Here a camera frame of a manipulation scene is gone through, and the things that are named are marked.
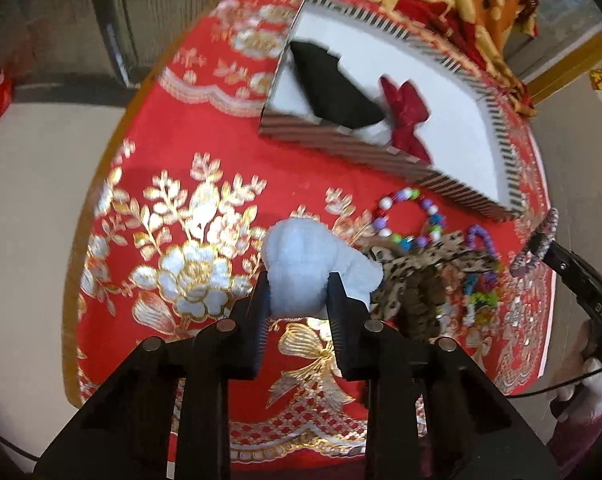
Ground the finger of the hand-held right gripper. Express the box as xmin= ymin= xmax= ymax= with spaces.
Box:
xmin=526 ymin=232 xmax=584 ymax=288

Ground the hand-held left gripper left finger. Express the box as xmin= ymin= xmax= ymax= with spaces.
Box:
xmin=33 ymin=272 xmax=272 ymax=480

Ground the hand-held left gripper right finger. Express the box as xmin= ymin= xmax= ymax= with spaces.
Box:
xmin=326 ymin=272 xmax=562 ymax=480

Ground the silver rhinestone hair hoop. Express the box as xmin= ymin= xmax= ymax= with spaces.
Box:
xmin=510 ymin=207 xmax=559 ymax=277

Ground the white fluffy scrunchie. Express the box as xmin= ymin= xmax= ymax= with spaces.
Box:
xmin=261 ymin=219 xmax=384 ymax=321

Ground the purple bead bracelet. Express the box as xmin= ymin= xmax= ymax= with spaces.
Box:
xmin=465 ymin=225 xmax=502 ymax=286

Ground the neon flower bead bracelet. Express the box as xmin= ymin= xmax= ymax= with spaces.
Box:
xmin=446 ymin=272 xmax=499 ymax=326

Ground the brown scrunchie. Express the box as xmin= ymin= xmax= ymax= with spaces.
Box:
xmin=398 ymin=265 xmax=452 ymax=338

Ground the leopard print bow hair tie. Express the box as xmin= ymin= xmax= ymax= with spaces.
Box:
xmin=366 ymin=232 xmax=502 ymax=321

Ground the multicolour round bead bracelet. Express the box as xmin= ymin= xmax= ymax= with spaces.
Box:
xmin=372 ymin=187 xmax=444 ymax=253

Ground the striped cardboard box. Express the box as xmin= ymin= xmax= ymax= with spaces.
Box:
xmin=258 ymin=0 xmax=527 ymax=223

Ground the person's right forearm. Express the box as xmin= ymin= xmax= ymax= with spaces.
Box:
xmin=550 ymin=407 xmax=602 ymax=478

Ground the person's right hand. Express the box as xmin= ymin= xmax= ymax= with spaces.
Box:
xmin=548 ymin=319 xmax=602 ymax=421

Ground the yellow wooden beam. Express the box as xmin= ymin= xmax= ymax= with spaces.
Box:
xmin=525 ymin=29 xmax=602 ymax=102

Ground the red embroidered tablecloth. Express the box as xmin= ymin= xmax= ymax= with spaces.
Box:
xmin=63 ymin=0 xmax=554 ymax=480

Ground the red fabric bow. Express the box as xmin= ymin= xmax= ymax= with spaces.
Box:
xmin=379 ymin=76 xmax=434 ymax=165

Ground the black fabric bow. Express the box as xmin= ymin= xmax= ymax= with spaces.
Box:
xmin=288 ymin=39 xmax=389 ymax=131

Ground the orange patterned blanket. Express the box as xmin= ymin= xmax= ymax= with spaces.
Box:
xmin=296 ymin=0 xmax=539 ymax=118

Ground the black cable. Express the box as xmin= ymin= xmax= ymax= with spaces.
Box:
xmin=504 ymin=362 xmax=602 ymax=400

